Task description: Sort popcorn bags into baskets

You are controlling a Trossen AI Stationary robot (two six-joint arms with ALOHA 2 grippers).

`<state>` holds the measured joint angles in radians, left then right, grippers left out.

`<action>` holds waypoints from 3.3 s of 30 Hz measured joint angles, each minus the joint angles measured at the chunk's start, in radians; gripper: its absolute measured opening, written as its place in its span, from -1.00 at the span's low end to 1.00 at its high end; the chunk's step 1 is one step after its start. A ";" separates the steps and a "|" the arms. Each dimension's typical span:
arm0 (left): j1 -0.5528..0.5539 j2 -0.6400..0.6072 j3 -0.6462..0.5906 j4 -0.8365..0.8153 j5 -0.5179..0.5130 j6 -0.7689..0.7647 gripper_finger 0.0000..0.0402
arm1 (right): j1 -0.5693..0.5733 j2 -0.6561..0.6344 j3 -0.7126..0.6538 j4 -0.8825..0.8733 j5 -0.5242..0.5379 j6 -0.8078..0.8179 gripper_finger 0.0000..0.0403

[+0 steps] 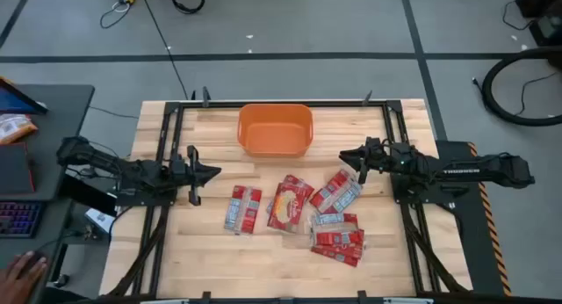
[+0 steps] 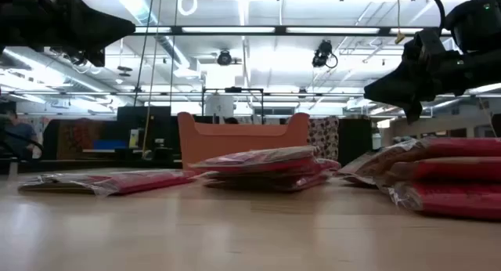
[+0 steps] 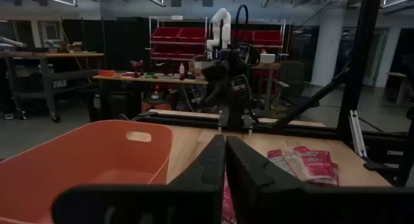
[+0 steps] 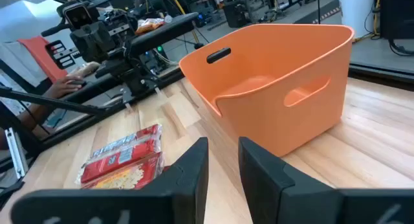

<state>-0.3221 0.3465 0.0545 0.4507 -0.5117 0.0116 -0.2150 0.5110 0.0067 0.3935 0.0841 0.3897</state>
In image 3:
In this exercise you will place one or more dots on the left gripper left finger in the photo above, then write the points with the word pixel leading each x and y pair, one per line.
pixel 181 201

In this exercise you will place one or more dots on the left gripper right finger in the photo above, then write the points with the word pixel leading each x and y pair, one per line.
pixel 275 201

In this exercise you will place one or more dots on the red popcorn bag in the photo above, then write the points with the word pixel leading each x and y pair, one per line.
pixel 228 204
pixel 278 159
pixel 318 165

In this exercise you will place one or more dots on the orange plastic basket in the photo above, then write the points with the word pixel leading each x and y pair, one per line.
pixel 64 159

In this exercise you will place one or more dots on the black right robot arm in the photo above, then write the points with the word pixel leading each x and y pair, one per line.
pixel 239 88

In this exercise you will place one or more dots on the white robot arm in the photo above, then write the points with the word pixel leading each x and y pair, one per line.
pixel 223 23

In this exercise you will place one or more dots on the red plastic storage bin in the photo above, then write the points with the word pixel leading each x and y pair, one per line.
pixel 192 34
pixel 191 50
pixel 164 51
pixel 266 38
pixel 165 33

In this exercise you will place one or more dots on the white bottle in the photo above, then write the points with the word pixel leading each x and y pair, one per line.
pixel 181 70

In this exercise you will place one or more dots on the metal shelf rack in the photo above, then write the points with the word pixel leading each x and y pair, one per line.
pixel 178 42
pixel 268 47

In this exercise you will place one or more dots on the white box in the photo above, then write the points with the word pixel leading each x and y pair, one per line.
pixel 267 58

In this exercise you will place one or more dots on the orange shop vacuum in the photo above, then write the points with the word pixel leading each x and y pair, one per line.
pixel 155 99

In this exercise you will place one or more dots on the black office chair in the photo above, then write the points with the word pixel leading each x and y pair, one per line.
pixel 291 75

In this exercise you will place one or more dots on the orange tray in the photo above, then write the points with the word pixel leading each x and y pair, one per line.
pixel 106 73

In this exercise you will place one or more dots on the white round pillar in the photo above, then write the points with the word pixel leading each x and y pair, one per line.
pixel 326 49

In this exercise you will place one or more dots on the cardboard box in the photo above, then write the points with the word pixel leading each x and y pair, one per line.
pixel 75 47

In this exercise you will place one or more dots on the wooden workbench on castors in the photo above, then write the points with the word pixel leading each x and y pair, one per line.
pixel 48 55

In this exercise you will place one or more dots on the small wooden table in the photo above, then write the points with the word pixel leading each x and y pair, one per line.
pixel 396 75

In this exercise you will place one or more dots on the black table edge rail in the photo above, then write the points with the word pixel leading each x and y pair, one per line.
pixel 297 129

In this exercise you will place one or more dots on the silver aluminium bracket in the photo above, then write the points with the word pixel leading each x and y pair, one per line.
pixel 357 133

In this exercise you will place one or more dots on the black diagonal frame brace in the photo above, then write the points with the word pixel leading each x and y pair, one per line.
pixel 330 86

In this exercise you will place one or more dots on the black frame post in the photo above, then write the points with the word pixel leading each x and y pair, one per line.
pixel 362 55

